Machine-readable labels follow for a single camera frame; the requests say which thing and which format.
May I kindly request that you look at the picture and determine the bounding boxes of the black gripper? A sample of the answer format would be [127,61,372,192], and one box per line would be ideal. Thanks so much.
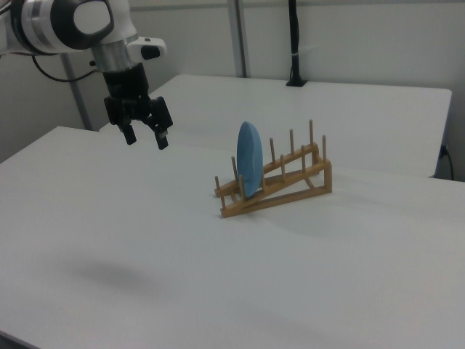
[102,63,174,151]

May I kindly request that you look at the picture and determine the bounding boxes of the blue plate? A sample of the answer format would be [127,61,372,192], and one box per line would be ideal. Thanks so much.
[236,121,264,199]

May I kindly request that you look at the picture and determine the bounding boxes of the wooden plate rack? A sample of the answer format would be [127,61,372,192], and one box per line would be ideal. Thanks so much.
[213,119,333,220]

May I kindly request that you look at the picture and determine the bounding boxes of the grey metal frame post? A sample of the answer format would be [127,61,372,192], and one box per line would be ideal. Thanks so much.
[60,53,92,131]
[228,0,251,79]

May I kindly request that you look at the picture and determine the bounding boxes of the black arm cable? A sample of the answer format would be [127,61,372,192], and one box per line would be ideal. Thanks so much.
[31,54,100,82]

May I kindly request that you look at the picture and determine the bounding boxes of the black camera stand pole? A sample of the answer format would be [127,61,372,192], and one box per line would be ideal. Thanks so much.
[286,0,308,87]

